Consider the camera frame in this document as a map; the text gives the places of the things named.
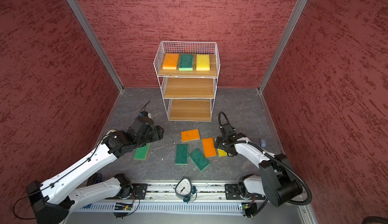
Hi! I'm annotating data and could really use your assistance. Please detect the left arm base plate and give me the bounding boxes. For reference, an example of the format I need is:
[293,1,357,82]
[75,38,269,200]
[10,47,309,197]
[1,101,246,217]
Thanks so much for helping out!
[117,183,148,200]

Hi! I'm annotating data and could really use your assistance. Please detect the beige calculator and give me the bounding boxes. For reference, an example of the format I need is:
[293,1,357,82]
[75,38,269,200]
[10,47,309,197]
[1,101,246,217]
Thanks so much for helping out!
[106,129,117,135]

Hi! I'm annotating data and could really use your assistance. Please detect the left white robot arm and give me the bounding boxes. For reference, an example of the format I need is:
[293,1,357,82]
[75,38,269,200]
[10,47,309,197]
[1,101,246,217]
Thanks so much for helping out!
[26,116,164,224]

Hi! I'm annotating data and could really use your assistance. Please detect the white wire shelf rack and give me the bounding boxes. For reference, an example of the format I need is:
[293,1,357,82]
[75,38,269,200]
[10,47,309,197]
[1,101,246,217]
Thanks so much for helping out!
[154,41,221,122]

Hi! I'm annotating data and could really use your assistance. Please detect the white kitchen timer dial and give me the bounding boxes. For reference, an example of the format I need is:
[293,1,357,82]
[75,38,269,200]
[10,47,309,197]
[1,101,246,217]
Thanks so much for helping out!
[175,177,197,203]

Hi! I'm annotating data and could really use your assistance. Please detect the dark green sponge upright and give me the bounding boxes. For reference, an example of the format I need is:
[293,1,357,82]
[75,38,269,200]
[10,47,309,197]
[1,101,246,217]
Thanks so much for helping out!
[175,144,189,165]

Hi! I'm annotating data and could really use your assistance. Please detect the orange sponge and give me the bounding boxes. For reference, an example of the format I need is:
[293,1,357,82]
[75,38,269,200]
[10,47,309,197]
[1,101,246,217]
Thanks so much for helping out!
[162,53,179,70]
[181,129,200,142]
[202,138,217,157]

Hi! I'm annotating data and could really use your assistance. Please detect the yellow sponge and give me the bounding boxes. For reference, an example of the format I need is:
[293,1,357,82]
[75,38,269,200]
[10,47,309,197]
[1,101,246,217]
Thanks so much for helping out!
[196,54,210,71]
[217,149,228,157]

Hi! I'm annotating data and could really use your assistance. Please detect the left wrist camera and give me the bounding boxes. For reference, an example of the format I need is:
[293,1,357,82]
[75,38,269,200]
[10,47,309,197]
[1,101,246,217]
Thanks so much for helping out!
[138,101,152,119]

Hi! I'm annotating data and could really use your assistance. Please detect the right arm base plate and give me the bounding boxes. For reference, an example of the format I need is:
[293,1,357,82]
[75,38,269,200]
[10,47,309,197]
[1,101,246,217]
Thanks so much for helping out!
[224,184,265,200]

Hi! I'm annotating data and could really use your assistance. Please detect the light green sponge left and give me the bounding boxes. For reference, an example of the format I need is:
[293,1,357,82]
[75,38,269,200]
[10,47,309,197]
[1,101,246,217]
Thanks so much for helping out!
[133,143,151,160]

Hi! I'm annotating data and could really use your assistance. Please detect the black corrugated cable hose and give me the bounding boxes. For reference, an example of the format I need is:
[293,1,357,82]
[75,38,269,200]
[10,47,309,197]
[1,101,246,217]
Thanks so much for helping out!
[218,111,313,206]

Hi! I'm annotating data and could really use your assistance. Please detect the bottom wooden shelf board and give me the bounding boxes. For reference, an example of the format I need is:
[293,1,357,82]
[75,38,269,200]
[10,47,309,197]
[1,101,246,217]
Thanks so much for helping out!
[169,99,211,122]

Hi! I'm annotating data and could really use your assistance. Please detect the dark green sponge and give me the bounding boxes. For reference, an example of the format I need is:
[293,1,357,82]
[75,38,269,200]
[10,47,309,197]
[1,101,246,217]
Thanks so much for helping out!
[178,54,194,71]
[189,148,210,172]
[175,144,189,165]

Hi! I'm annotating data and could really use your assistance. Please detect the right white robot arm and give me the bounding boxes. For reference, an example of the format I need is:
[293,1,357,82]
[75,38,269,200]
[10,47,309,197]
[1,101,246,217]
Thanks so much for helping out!
[215,124,304,207]

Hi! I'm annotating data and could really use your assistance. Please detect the wooden shelf board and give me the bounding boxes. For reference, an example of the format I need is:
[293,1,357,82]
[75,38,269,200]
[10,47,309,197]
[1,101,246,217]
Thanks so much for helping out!
[157,54,219,78]
[163,78,215,99]
[169,99,211,122]

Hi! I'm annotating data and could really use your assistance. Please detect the middle wooden shelf board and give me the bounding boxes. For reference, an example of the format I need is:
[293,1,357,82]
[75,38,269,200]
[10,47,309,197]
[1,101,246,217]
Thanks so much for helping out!
[163,78,215,99]

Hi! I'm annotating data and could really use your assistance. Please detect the aluminium mounting rail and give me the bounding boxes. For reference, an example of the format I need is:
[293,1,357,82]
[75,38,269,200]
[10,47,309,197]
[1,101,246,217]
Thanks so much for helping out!
[62,181,308,203]

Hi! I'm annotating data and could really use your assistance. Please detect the top wooden shelf board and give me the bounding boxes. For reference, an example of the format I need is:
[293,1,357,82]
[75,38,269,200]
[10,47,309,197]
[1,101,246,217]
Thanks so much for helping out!
[157,54,219,78]

